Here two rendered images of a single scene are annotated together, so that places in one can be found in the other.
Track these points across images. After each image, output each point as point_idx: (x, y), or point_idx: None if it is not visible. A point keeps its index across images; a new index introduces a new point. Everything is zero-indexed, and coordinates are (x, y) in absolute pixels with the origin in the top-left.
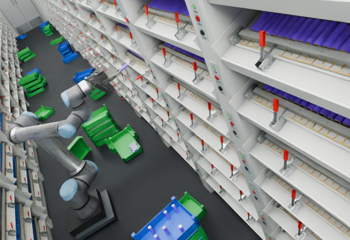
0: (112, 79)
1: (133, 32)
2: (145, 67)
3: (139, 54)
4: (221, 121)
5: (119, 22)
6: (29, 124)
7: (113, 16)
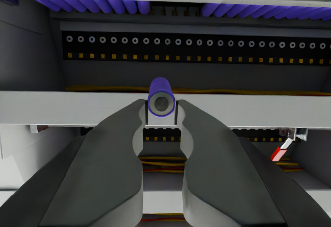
0: (23, 196)
1: (0, 200)
2: None
3: (30, 123)
4: None
5: (146, 194)
6: None
7: (161, 212)
